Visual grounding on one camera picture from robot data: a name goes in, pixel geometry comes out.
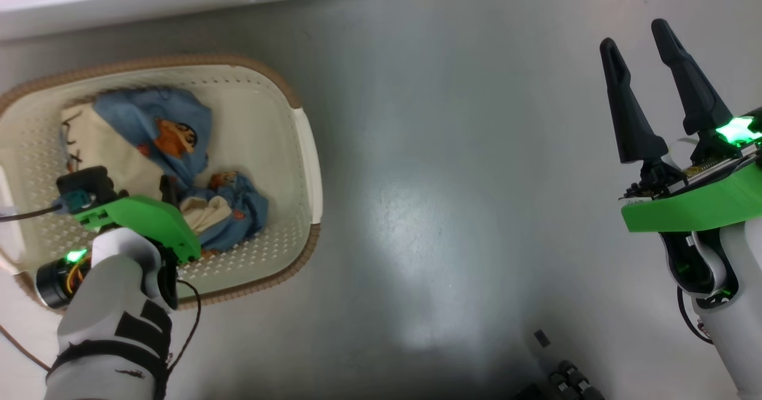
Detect cream printed garment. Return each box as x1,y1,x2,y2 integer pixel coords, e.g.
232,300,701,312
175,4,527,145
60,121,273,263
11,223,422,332
60,102,233,234

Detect blue bear print garment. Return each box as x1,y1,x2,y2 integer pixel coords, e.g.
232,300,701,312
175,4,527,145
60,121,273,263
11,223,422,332
92,87,268,252

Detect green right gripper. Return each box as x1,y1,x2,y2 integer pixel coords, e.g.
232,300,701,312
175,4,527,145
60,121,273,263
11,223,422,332
599,19,762,233

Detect white front-load washing machine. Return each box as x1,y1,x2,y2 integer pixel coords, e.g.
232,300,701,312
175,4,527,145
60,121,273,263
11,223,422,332
0,0,408,40

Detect black left camera cable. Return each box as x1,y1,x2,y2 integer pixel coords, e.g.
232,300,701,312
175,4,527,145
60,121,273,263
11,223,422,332
0,205,60,223

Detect teal left camera connector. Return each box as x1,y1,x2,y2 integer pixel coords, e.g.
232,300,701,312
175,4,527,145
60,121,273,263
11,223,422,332
52,190,96,213

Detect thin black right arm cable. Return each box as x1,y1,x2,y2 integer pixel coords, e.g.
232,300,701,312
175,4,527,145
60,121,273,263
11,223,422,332
676,286,713,345

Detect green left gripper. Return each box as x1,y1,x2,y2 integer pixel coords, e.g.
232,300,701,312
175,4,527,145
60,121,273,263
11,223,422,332
74,176,202,264

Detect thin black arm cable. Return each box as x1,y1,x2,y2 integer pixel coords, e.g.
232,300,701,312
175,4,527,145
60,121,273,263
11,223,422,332
168,278,202,370
676,286,713,345

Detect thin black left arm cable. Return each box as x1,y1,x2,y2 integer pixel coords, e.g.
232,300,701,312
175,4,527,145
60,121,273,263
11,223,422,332
168,278,202,370

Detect cream perforated laundry basket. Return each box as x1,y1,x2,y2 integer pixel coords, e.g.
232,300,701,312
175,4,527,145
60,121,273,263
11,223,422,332
0,55,323,311

